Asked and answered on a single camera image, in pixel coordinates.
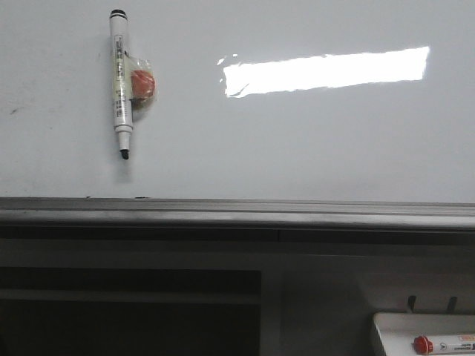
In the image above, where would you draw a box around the red round magnet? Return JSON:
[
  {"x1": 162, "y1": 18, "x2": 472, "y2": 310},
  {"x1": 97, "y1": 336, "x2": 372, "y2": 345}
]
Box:
[{"x1": 128, "y1": 56, "x2": 157, "y2": 111}]

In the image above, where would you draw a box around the white black whiteboard marker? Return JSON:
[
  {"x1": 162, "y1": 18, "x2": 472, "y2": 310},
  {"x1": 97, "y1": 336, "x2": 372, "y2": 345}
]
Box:
[{"x1": 109, "y1": 9, "x2": 134, "y2": 160}]

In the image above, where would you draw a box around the white whiteboard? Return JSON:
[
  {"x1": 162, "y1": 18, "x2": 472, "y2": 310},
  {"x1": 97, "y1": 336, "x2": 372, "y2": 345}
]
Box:
[{"x1": 1, "y1": 1, "x2": 474, "y2": 202}]

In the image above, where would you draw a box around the grey aluminium whiteboard ledge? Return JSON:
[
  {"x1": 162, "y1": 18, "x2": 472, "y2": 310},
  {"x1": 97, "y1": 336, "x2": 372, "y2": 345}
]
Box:
[{"x1": 1, "y1": 197, "x2": 474, "y2": 231}]

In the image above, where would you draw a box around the red capped whiteboard marker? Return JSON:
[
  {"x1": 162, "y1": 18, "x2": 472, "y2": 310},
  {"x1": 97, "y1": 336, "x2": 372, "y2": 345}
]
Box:
[{"x1": 413, "y1": 334, "x2": 474, "y2": 355}]

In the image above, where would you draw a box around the white plastic marker tray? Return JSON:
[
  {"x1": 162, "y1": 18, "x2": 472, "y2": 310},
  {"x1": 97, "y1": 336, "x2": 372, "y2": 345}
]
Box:
[{"x1": 370, "y1": 312, "x2": 474, "y2": 355}]

